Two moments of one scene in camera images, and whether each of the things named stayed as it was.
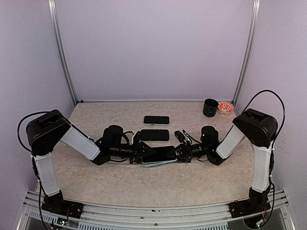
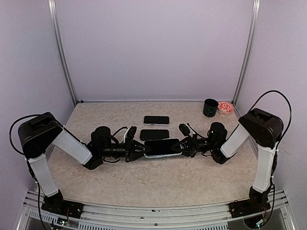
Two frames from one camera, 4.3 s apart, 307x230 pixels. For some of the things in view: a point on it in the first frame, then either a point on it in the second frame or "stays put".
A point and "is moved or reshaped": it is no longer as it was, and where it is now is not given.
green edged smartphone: x=155 y=135 stays put
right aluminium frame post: x=248 y=54 stays put
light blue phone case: x=147 y=164 to x=161 y=148
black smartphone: x=156 y=120 stays put
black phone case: x=154 y=134 stays put
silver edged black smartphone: x=159 y=154 is moved or reshaped
